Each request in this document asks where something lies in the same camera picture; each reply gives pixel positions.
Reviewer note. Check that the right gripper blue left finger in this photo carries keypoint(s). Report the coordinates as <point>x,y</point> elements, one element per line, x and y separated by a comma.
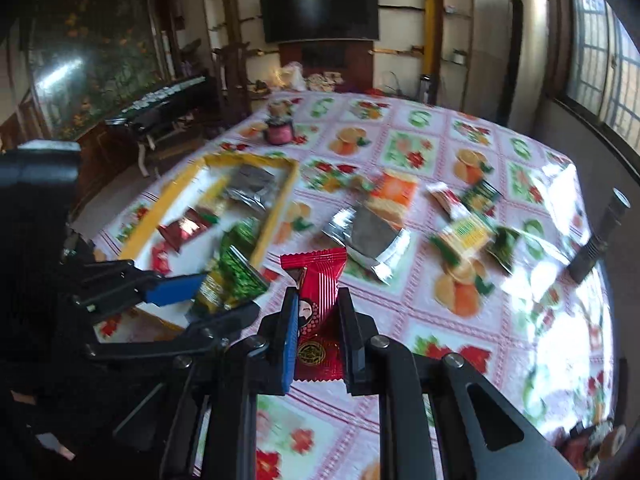
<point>276,369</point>

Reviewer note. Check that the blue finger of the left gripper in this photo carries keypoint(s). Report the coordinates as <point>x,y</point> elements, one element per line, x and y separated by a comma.
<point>163,291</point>

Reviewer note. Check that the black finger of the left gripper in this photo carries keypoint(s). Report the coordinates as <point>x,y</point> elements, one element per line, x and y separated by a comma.
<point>210,332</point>

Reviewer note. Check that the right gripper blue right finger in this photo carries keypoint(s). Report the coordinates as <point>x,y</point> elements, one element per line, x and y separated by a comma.
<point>356,330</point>

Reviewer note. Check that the red snack packet with lady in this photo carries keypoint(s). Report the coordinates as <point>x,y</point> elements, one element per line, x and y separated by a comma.
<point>316,274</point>

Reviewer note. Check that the green yellow snack packet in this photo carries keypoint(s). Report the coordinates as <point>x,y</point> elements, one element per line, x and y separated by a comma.
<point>231,282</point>

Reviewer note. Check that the silver foil packet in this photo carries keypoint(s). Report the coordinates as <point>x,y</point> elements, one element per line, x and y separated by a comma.
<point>372,242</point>

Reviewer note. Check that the yellow cracker packet green ends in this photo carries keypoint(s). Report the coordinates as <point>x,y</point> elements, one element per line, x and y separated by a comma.
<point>463,238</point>

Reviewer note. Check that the red candy packet with girl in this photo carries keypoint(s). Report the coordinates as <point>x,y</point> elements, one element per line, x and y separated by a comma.
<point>160,258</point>

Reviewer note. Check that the dark red packet in tray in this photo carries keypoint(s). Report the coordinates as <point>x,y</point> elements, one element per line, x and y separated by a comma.
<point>180,231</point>

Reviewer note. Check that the green packet in tray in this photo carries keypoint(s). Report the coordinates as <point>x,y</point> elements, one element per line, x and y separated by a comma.
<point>243,235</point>

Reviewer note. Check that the cracker packet in tray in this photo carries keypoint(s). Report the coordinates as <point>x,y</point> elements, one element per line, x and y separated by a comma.
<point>214,202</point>

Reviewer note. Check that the yellow rimmed white tray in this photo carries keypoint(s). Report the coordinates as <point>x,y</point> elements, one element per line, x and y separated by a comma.
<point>200,254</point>

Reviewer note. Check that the silver packet in tray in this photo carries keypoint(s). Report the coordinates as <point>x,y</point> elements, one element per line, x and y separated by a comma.
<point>251,186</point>

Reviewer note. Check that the orange cracker packet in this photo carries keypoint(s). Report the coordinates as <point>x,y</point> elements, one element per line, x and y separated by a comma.
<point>392,196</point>

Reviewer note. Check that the floral fruit tablecloth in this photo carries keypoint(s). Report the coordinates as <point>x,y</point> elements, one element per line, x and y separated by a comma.
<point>545,342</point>

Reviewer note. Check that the small red white packet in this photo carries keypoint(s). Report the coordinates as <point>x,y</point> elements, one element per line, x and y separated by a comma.
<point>447,200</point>

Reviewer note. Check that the dark green crumpled packet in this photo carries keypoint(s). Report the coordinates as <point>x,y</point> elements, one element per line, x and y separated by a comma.
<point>503,245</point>

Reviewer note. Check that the black piano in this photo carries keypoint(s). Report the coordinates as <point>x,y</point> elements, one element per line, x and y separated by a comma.
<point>165,112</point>

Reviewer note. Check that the small dark green packet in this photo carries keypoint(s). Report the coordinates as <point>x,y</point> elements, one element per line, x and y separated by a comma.
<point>481,198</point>

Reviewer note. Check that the dark red jar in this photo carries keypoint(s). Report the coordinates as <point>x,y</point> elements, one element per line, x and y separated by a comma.
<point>279,131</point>

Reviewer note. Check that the framed landscape painting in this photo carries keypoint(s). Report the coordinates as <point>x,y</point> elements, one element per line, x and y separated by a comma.
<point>87,58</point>

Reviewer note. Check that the black flashlight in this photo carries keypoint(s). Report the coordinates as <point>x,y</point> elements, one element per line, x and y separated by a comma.
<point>592,252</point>

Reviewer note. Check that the silver standing air conditioner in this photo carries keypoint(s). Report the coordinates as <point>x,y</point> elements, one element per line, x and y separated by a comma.
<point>526,66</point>

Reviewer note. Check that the black television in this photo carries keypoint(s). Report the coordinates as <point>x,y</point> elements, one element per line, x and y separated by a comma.
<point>311,20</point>

